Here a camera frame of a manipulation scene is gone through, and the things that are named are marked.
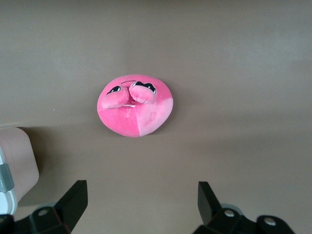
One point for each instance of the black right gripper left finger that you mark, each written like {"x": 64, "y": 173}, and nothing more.
{"x": 70, "y": 204}

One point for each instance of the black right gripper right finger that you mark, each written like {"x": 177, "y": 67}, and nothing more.
{"x": 209, "y": 207}

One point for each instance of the white box lid grey clips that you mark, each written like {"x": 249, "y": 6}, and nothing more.
{"x": 7, "y": 204}

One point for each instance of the pink round plush toy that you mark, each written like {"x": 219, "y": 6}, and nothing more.
{"x": 122, "y": 119}

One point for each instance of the pink translucent plastic box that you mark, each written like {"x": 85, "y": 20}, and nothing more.
{"x": 22, "y": 156}

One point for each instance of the brown table cover sheet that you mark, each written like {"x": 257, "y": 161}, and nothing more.
{"x": 219, "y": 48}

